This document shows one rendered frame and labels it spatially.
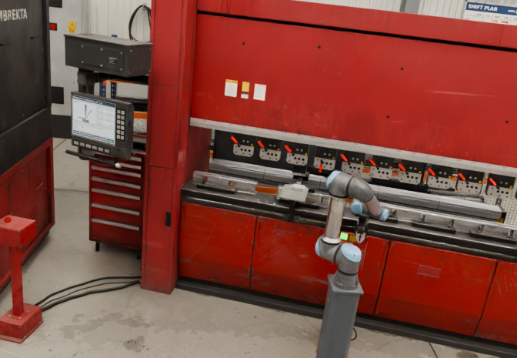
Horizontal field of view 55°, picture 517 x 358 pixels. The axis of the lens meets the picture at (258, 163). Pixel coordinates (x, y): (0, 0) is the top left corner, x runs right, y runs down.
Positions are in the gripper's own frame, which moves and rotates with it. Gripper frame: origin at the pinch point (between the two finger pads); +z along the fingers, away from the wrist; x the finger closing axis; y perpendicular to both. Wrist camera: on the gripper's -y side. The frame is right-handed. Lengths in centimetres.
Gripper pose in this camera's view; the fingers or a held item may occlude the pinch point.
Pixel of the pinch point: (358, 242)
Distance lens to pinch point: 338.9
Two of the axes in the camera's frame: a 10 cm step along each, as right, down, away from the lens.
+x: -9.5, -1.9, 2.6
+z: -0.7, 9.1, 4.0
